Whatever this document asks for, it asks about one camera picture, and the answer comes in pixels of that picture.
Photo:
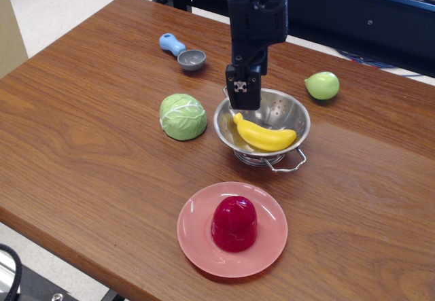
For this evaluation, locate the pink plastic plate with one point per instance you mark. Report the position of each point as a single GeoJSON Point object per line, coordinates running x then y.
{"type": "Point", "coordinates": [194, 231]}

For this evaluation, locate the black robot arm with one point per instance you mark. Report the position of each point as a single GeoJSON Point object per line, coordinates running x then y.
{"type": "Point", "coordinates": [254, 25]}

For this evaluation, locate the yellow toy banana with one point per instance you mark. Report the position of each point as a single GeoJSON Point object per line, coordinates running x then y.
{"type": "Point", "coordinates": [262, 138]}

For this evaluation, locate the blue handled grey scoop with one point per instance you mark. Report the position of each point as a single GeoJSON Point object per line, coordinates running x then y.
{"type": "Point", "coordinates": [189, 60]}

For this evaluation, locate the green toy pear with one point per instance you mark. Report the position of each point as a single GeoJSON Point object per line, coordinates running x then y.
{"type": "Point", "coordinates": [323, 85]}

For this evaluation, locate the green toy cabbage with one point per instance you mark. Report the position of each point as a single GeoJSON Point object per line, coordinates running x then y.
{"type": "Point", "coordinates": [182, 117]}

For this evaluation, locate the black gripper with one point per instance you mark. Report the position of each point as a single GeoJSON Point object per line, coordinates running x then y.
{"type": "Point", "coordinates": [254, 25]}

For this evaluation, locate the small steel colander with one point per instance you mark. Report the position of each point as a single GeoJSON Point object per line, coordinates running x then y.
{"type": "Point", "coordinates": [278, 112]}

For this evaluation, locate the beige cabinet side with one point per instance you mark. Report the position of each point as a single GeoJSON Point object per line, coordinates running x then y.
{"type": "Point", "coordinates": [13, 51]}

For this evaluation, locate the black metal frame rail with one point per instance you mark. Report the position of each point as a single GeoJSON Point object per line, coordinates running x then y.
{"type": "Point", "coordinates": [396, 32]}

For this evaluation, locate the black table leg bracket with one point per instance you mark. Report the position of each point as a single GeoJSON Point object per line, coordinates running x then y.
{"type": "Point", "coordinates": [35, 287]}

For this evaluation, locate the red toy half fruit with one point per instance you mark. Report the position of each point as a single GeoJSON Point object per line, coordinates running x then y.
{"type": "Point", "coordinates": [234, 227]}

